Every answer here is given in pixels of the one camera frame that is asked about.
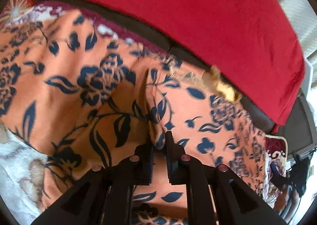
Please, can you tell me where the orange floral garment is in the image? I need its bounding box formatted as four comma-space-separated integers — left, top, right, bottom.
1, 10, 266, 208

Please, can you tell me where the beige curtain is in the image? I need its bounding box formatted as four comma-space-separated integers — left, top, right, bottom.
247, 0, 317, 64

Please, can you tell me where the red blanket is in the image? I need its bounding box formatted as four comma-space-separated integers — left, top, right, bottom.
42, 0, 306, 126

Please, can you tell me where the floral plush bed blanket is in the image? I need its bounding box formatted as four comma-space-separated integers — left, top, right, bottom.
0, 0, 289, 223

